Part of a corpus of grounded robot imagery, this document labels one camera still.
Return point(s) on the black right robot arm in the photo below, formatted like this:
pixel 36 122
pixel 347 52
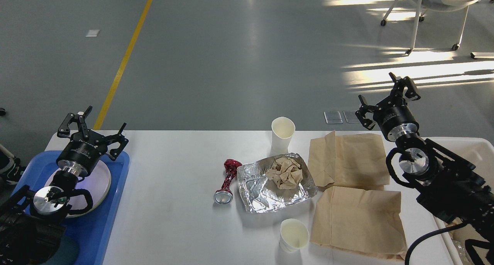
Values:
pixel 447 184

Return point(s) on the upright white paper cup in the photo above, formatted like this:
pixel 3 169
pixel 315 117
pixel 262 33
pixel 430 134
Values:
pixel 283 130

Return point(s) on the clear floor plate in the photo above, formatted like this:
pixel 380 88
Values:
pixel 351 117
pixel 332 117

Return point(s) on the white plastic bin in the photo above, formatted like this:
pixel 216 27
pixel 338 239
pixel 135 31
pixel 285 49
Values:
pixel 480 153

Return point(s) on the brown paper napkin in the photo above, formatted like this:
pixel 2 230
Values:
pixel 285 172

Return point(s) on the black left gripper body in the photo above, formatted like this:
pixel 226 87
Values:
pixel 81 156

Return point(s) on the aluminium foil tray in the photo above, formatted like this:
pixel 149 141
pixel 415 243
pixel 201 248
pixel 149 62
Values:
pixel 260 194

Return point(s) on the clear floor plate left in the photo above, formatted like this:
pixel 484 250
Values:
pixel 332 117

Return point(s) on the lying white paper cup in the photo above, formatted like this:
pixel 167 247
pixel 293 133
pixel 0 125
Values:
pixel 293 235

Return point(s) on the green plate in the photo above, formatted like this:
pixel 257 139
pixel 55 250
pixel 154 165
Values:
pixel 98 185

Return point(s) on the clear floor plate right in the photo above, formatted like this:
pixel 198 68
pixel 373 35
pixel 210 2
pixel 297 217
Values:
pixel 351 117

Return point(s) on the blue plastic tray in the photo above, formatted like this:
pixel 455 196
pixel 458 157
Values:
pixel 91 231

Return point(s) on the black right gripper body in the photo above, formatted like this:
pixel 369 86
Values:
pixel 396 121

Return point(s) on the person dark trousers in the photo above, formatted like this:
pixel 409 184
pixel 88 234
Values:
pixel 11 169

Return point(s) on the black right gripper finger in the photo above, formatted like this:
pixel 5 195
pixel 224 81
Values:
pixel 403 88
pixel 364 109

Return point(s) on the crushed red can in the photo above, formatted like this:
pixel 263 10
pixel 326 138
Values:
pixel 224 195

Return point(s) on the brown paper bag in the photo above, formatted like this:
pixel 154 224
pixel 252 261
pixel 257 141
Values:
pixel 365 222
pixel 355 161

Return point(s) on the teal mug yellow inside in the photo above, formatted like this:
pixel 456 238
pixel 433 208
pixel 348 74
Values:
pixel 66 254

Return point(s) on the white office chair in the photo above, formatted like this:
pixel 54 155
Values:
pixel 442 6

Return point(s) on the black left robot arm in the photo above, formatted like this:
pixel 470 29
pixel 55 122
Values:
pixel 63 208

